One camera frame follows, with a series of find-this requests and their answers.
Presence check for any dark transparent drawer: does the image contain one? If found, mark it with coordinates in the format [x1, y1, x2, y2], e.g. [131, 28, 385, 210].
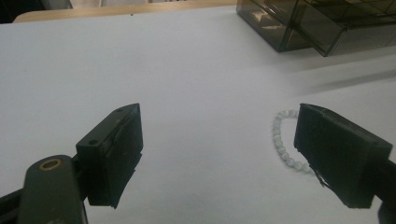
[290, 0, 396, 58]

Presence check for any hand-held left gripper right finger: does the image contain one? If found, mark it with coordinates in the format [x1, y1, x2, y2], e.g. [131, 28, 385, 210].
[293, 103, 393, 209]

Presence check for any white bead bracelet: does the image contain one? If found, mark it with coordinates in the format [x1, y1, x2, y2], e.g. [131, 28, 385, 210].
[272, 108, 316, 175]

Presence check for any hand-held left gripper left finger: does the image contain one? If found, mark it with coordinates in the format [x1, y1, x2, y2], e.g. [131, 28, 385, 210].
[75, 103, 144, 209]

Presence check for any dark transparent drawer box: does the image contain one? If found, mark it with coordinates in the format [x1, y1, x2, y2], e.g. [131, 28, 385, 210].
[235, 0, 396, 53]

